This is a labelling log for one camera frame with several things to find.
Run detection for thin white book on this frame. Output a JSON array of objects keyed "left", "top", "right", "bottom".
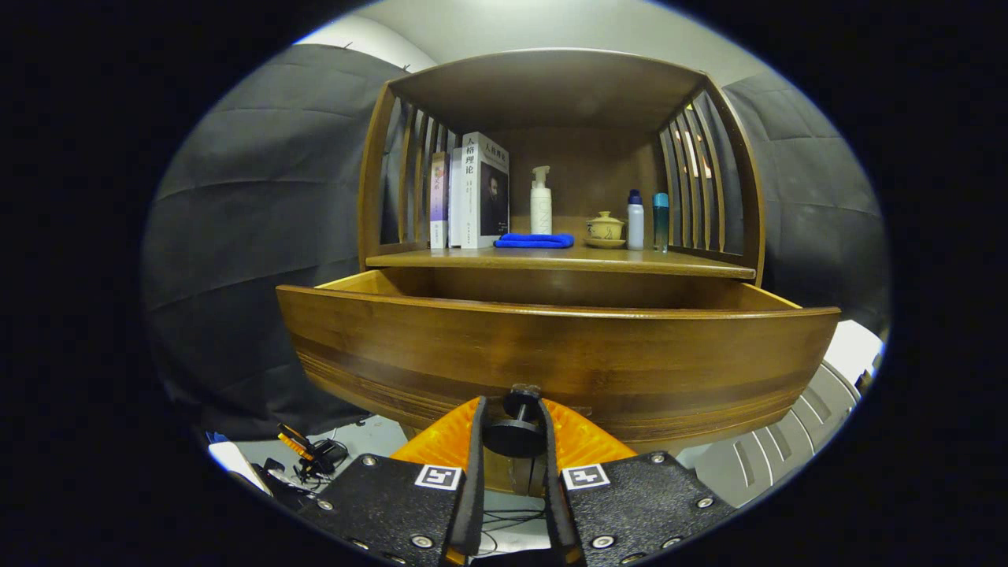
[{"left": 447, "top": 146, "right": 465, "bottom": 249}]

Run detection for wooden drawer with black knob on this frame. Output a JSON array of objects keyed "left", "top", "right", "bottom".
[{"left": 276, "top": 268, "right": 842, "bottom": 473}]

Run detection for black orange device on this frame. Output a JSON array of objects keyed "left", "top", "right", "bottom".
[{"left": 276, "top": 423, "right": 349, "bottom": 483}]

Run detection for thick white portrait book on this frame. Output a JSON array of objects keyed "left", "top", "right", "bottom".
[{"left": 461, "top": 132, "right": 510, "bottom": 250}]

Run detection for wooden countertop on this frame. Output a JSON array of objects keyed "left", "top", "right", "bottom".
[{"left": 365, "top": 243, "right": 757, "bottom": 280}]

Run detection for wooden cabinet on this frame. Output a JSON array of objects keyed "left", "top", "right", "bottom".
[{"left": 358, "top": 49, "right": 766, "bottom": 497}]

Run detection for blue folded cloth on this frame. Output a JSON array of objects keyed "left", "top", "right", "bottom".
[{"left": 494, "top": 233, "right": 575, "bottom": 250}]

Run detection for white grey office cabinet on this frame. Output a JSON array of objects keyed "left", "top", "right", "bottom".
[{"left": 677, "top": 319, "right": 887, "bottom": 509}]

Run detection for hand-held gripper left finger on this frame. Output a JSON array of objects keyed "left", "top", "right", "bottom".
[{"left": 315, "top": 396, "right": 487, "bottom": 567}]

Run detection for black floor cables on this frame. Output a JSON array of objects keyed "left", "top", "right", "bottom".
[{"left": 472, "top": 508, "right": 552, "bottom": 556}]

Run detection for white pump bottle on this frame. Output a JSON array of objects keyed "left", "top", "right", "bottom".
[{"left": 530, "top": 165, "right": 554, "bottom": 235}]

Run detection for purple white book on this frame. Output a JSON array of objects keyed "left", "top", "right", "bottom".
[{"left": 429, "top": 152, "right": 450, "bottom": 250}]

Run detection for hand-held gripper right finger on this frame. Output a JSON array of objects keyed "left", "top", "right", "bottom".
[{"left": 538, "top": 398, "right": 737, "bottom": 567}]

